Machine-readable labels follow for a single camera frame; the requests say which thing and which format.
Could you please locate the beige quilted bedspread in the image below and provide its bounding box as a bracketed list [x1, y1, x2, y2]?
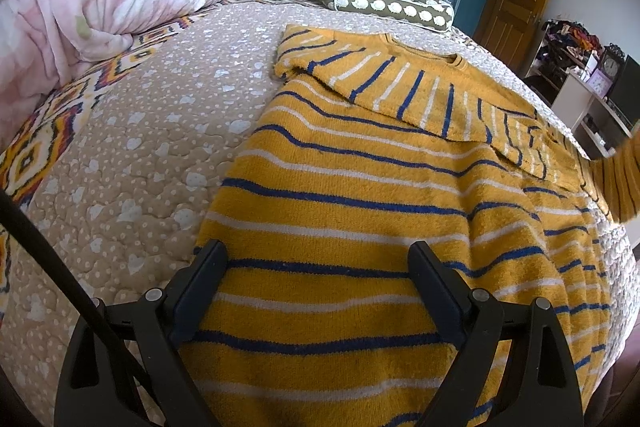
[26, 0, 639, 426]

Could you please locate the cluttered clothes pile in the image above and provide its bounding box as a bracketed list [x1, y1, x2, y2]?
[524, 20, 604, 103]

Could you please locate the white shelf unit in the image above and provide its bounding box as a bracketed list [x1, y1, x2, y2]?
[551, 74, 639, 159]

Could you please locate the pink floral duvet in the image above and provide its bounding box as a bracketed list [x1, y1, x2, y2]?
[1, 0, 220, 146]

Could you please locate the green white-dotted bolster pillow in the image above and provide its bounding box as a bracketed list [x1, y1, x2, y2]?
[314, 0, 454, 32]

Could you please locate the desk clock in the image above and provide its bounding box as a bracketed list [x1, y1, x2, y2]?
[598, 43, 626, 81]

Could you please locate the yellow striped knit sweater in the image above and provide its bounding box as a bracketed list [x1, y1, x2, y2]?
[181, 25, 639, 426]

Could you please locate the black television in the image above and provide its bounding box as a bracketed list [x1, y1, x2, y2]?
[608, 55, 640, 127]

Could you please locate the black cable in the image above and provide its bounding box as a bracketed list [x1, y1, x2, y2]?
[0, 188, 151, 408]

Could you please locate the colourful patterned blanket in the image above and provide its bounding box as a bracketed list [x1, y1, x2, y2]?
[1, 15, 209, 303]

